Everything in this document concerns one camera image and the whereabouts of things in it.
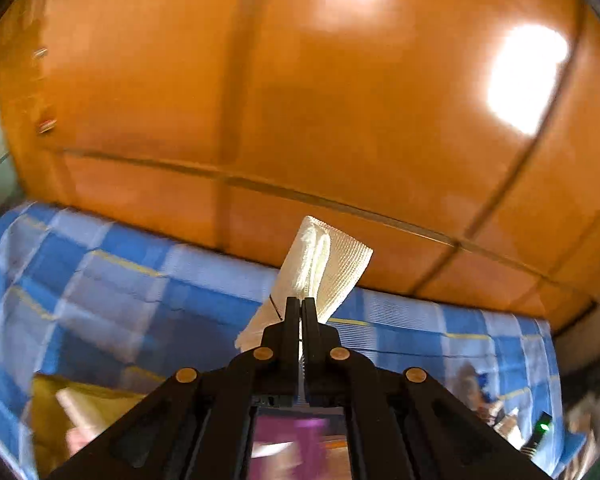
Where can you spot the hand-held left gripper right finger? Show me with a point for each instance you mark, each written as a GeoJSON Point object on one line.
{"type": "Point", "coordinates": [310, 320]}

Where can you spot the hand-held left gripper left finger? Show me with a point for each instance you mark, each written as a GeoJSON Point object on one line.
{"type": "Point", "coordinates": [292, 320]}

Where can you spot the white cloth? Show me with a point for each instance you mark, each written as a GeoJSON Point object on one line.
{"type": "Point", "coordinates": [330, 260]}

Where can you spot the blue plaid bed sheet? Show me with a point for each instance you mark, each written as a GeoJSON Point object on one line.
{"type": "Point", "coordinates": [130, 285]}

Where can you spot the wooden wardrobe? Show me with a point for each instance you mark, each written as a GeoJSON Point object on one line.
{"type": "Point", "coordinates": [330, 110]}

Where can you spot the dark yellow object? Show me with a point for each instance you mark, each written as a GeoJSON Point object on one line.
{"type": "Point", "coordinates": [55, 400]}

